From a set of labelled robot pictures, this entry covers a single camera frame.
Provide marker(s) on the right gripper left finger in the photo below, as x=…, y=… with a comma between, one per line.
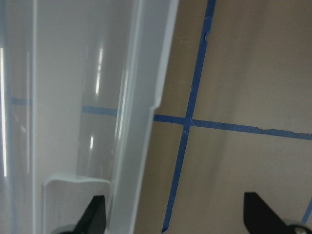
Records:
x=91, y=221

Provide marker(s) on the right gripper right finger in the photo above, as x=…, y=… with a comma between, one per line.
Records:
x=259, y=218

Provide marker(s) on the clear plastic box lid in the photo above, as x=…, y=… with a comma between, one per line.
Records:
x=80, y=81

